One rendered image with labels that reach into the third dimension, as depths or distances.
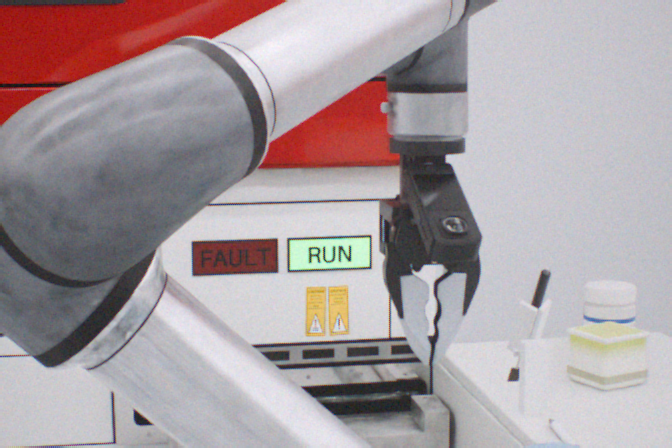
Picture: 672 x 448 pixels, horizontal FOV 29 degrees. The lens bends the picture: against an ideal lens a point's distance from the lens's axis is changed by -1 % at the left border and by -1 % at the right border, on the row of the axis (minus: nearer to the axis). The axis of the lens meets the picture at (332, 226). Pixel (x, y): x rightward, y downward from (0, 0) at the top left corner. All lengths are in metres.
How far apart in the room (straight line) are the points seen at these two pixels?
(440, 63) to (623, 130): 2.35
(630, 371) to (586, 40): 1.90
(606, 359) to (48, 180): 1.00
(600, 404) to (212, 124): 0.91
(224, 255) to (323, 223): 0.14
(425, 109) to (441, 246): 0.13
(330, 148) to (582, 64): 1.80
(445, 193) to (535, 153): 2.26
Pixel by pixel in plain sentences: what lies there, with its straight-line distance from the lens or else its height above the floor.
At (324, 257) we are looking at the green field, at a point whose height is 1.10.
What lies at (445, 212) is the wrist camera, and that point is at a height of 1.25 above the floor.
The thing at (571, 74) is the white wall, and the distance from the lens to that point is 3.43.
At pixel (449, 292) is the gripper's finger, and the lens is 1.20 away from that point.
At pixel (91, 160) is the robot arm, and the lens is 0.73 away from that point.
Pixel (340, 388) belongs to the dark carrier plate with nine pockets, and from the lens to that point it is 1.85.
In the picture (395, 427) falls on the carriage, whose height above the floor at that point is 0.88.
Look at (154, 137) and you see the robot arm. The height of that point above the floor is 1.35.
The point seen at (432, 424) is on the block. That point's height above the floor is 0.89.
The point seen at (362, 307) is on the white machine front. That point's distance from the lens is 1.80.
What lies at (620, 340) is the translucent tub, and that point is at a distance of 1.61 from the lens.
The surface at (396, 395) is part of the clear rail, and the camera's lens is 1.82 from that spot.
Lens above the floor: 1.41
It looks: 9 degrees down
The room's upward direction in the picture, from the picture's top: straight up
